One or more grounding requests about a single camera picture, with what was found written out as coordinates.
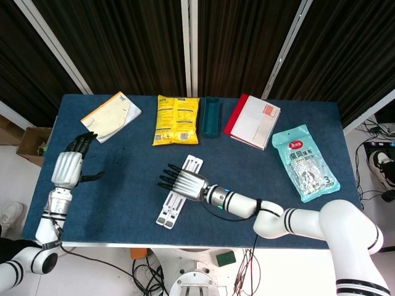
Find open cardboard box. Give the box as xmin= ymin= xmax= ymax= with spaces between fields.
xmin=15 ymin=126 xmax=53 ymax=168

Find black trouser leg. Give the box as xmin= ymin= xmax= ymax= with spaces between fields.
xmin=0 ymin=237 xmax=41 ymax=266

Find cream paperback book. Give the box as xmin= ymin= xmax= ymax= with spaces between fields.
xmin=80 ymin=91 xmax=143 ymax=144

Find red cover notebook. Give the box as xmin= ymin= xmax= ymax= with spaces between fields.
xmin=223 ymin=93 xmax=249 ymax=136

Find white metal frame post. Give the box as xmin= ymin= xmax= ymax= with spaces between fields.
xmin=262 ymin=0 xmax=312 ymax=99
xmin=180 ymin=0 xmax=200 ymax=97
xmin=14 ymin=0 xmax=93 ymax=95

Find blue table cloth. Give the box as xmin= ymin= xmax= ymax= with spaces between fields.
xmin=22 ymin=94 xmax=370 ymax=249

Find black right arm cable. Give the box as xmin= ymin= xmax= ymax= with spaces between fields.
xmin=202 ymin=199 xmax=263 ymax=278

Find yellow snack bag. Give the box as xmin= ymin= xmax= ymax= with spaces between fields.
xmin=152 ymin=94 xmax=200 ymax=147

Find white folding laptop stand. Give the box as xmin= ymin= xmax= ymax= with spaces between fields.
xmin=155 ymin=155 xmax=204 ymax=229

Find orange block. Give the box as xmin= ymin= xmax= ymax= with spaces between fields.
xmin=130 ymin=248 xmax=151 ymax=260

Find green foam block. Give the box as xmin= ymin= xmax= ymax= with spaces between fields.
xmin=215 ymin=251 xmax=237 ymax=267

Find flat brown cardboard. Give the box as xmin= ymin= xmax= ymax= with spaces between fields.
xmin=0 ymin=114 xmax=25 ymax=146

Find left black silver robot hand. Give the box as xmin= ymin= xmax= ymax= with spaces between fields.
xmin=51 ymin=131 xmax=105 ymax=189

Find black floor cable bundle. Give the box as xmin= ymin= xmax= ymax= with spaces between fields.
xmin=131 ymin=258 xmax=170 ymax=296

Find teal plastic tray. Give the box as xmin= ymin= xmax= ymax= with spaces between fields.
xmin=201 ymin=96 xmax=222 ymax=139

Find light blue product pouch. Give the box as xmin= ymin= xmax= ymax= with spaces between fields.
xmin=271 ymin=123 xmax=341 ymax=204

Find white spiral notebook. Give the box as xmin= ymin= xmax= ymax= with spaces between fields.
xmin=230 ymin=95 xmax=281 ymax=151

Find black pleated curtain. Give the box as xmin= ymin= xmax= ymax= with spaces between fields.
xmin=197 ymin=0 xmax=299 ymax=99
xmin=32 ymin=0 xmax=189 ymax=96
xmin=0 ymin=0 xmax=84 ymax=127
xmin=268 ymin=0 xmax=395 ymax=127

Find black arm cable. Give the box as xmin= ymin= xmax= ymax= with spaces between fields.
xmin=202 ymin=199 xmax=263 ymax=278
xmin=46 ymin=203 xmax=136 ymax=280

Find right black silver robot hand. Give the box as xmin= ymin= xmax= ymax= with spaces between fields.
xmin=157 ymin=164 xmax=208 ymax=201

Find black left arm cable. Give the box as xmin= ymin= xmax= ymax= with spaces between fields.
xmin=46 ymin=203 xmax=136 ymax=280

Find black cables with adapter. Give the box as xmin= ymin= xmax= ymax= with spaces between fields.
xmin=354 ymin=118 xmax=395 ymax=207

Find grey round robot base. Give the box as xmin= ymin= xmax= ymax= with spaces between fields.
xmin=168 ymin=260 xmax=228 ymax=296

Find red wire bundle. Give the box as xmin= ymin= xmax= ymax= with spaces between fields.
xmin=233 ymin=249 xmax=263 ymax=296

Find black and white sneaker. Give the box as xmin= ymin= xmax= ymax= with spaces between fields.
xmin=369 ymin=150 xmax=395 ymax=191

